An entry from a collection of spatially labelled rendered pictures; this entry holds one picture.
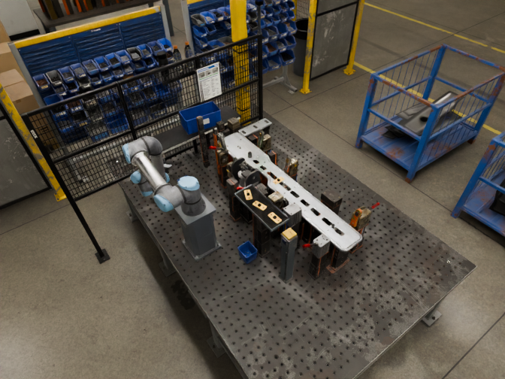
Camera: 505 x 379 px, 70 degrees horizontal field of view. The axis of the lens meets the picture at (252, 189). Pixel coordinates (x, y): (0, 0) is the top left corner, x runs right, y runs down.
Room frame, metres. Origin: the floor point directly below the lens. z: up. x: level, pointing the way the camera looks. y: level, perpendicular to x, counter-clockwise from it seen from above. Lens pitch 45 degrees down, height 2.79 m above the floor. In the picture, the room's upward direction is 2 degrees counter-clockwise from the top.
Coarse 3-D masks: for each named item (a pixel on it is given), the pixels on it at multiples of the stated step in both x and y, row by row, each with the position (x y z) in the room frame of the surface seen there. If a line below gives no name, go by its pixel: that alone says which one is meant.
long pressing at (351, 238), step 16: (240, 144) 2.28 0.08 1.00; (288, 176) 1.90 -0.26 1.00; (288, 192) 1.74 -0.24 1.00; (304, 192) 1.73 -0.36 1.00; (304, 208) 1.58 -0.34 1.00; (320, 208) 1.57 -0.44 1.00; (320, 224) 1.44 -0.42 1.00; (336, 224) 1.44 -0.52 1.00; (336, 240) 1.32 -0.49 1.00; (352, 240) 1.31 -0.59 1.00
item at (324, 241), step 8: (320, 240) 1.28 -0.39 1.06; (328, 240) 1.27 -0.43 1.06; (312, 248) 1.27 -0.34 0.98; (320, 248) 1.23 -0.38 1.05; (328, 248) 1.27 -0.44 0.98; (312, 256) 1.28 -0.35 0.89; (320, 256) 1.23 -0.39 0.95; (312, 264) 1.27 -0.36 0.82; (320, 264) 1.25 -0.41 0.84; (312, 272) 1.26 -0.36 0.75; (320, 272) 1.25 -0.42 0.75
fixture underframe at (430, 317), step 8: (128, 200) 2.43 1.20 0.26; (136, 216) 2.43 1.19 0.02; (144, 224) 2.14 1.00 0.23; (160, 248) 1.79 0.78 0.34; (160, 264) 1.85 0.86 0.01; (168, 264) 1.79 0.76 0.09; (168, 272) 1.76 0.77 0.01; (432, 312) 1.25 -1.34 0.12; (424, 320) 1.24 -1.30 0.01; (432, 320) 1.23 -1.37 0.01; (216, 336) 1.08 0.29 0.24; (216, 344) 1.10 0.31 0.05; (224, 344) 1.02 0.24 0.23; (392, 344) 0.99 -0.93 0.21; (216, 352) 1.06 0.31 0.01; (224, 352) 1.06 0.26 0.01; (384, 352) 0.94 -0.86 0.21; (232, 360) 0.92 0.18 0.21; (240, 368) 0.86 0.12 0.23
